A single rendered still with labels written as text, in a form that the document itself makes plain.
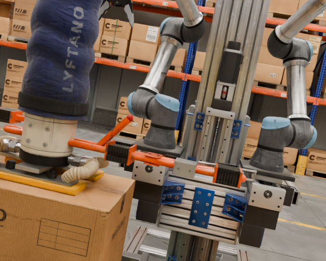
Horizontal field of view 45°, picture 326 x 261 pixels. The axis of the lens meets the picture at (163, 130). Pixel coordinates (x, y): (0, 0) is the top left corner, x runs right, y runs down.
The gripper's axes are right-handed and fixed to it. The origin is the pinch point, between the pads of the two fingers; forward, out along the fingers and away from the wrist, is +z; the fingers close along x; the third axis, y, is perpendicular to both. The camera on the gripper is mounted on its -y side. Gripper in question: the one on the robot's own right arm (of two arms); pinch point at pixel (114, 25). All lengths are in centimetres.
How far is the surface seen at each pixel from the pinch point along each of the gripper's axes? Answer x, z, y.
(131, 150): -24, 42, -41
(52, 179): -3, 55, -48
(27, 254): -3, 75, -57
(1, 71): 512, 67, 808
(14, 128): 16, 43, -39
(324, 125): -308, 47, 808
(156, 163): -33, 45, -40
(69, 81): -2, 24, -44
